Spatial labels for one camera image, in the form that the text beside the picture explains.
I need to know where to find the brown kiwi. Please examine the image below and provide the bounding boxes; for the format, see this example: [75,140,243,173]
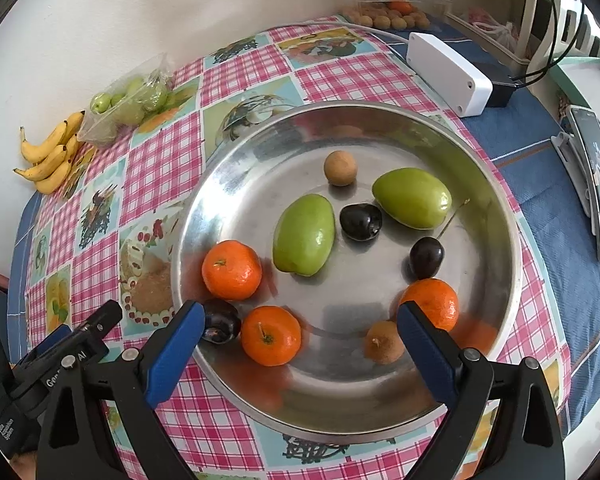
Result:
[364,321,405,365]
[323,151,358,186]

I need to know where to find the large green mango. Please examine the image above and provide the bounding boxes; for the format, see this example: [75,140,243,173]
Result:
[272,194,336,278]

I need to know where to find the clear box of green fruits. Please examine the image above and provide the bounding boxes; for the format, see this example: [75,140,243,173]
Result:
[78,53,173,148]

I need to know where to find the small orange tangerine in tray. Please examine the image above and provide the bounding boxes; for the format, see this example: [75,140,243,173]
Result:
[399,278,460,332]

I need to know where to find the yellow banana bunch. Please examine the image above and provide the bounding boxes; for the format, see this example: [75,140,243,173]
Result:
[12,110,85,195]

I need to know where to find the small dark plum in tray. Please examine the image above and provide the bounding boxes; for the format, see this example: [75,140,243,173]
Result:
[339,203,384,242]

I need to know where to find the silver metal round tray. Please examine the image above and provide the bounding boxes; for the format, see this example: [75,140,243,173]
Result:
[171,101,522,444]

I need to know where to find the smartphone on stand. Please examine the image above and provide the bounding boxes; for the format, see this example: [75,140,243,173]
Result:
[550,105,600,259]

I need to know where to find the white plastic adapter box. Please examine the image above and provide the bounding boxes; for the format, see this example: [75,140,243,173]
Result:
[406,32,493,117]

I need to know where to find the white shelf furniture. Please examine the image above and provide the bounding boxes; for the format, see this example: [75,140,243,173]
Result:
[446,0,600,78]

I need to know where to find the clear box of longans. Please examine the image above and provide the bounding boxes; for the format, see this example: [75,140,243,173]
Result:
[335,0,451,32]

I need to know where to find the black cable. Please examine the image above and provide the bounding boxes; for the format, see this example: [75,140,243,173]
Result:
[511,0,589,86]

